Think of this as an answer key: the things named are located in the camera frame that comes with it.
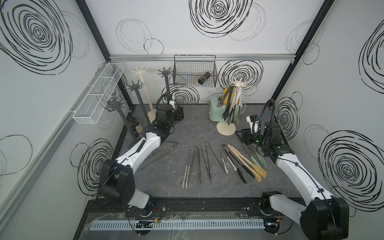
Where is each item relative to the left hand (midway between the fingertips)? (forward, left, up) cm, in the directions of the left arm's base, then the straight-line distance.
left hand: (177, 106), depth 83 cm
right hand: (-12, -35, -6) cm, 37 cm away
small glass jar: (-4, +26, -18) cm, 32 cm away
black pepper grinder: (+18, -14, +6) cm, 24 cm away
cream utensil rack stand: (+6, -31, -27) cm, 42 cm away
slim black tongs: (-10, -19, -27) cm, 34 cm away
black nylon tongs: (-22, -37, -26) cm, 50 cm away
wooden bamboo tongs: (-27, -46, -24) cm, 59 cm away
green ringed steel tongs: (-20, -46, -24) cm, 56 cm away
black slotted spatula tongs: (+14, -27, -11) cm, 33 cm away
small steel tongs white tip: (-21, -28, -25) cm, 43 cm away
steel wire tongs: (-16, +12, -28) cm, 34 cm away
